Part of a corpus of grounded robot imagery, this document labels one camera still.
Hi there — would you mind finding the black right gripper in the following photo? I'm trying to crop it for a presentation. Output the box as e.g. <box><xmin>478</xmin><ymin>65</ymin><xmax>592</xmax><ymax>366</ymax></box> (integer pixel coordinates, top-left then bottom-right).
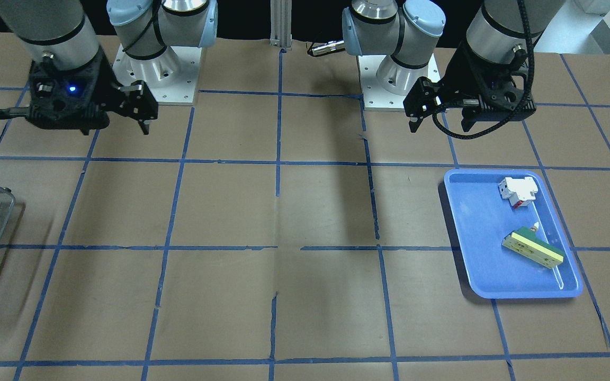
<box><xmin>25</xmin><ymin>53</ymin><xmax>159</xmax><ymax>135</ymax></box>

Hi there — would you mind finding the aluminium frame post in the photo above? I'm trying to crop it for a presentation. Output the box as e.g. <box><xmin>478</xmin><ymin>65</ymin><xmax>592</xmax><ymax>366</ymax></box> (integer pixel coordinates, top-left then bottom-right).
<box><xmin>270</xmin><ymin>0</ymin><xmax>292</xmax><ymax>50</ymax></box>

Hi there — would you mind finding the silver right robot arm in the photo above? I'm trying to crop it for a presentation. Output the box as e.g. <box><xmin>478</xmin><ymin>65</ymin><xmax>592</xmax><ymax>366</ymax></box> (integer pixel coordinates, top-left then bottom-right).
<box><xmin>0</xmin><ymin>1</ymin><xmax>218</xmax><ymax>135</ymax></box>

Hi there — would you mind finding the white red circuit breaker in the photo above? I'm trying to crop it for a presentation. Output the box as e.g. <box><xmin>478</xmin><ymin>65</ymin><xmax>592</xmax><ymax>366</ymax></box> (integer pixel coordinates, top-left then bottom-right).
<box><xmin>498</xmin><ymin>176</ymin><xmax>539</xmax><ymax>209</ymax></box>

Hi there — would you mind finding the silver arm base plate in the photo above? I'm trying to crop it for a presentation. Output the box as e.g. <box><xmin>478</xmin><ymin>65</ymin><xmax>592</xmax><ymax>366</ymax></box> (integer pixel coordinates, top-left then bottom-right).
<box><xmin>112</xmin><ymin>46</ymin><xmax>204</xmax><ymax>106</ymax></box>
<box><xmin>357</xmin><ymin>54</ymin><xmax>441</xmax><ymax>112</ymax></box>

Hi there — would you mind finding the silver cable connector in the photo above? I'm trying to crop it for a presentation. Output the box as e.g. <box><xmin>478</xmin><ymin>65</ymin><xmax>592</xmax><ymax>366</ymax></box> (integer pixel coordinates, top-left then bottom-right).
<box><xmin>307</xmin><ymin>40</ymin><xmax>346</xmax><ymax>57</ymax></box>

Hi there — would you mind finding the yellow green terminal block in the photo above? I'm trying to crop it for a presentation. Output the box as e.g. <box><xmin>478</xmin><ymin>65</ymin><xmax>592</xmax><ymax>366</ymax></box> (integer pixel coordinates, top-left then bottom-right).
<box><xmin>501</xmin><ymin>227</ymin><xmax>564</xmax><ymax>268</ymax></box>

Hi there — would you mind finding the blue plastic tray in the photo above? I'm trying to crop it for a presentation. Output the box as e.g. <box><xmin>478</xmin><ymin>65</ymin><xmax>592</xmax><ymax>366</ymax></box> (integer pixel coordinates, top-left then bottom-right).
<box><xmin>444</xmin><ymin>169</ymin><xmax>584</xmax><ymax>299</ymax></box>

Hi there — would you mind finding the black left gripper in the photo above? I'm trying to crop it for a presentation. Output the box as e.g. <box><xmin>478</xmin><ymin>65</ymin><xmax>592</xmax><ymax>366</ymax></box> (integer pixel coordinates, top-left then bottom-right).
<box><xmin>403</xmin><ymin>45</ymin><xmax>528</xmax><ymax>133</ymax></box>

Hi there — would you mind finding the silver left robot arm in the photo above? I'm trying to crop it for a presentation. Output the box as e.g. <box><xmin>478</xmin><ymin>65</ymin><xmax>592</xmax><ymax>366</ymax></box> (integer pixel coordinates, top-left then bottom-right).
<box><xmin>342</xmin><ymin>1</ymin><xmax>563</xmax><ymax>140</ymax></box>

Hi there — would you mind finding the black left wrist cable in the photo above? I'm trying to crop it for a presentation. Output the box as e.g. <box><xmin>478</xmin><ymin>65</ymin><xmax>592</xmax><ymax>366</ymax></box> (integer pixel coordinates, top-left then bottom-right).
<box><xmin>431</xmin><ymin>0</ymin><xmax>536</xmax><ymax>140</ymax></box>

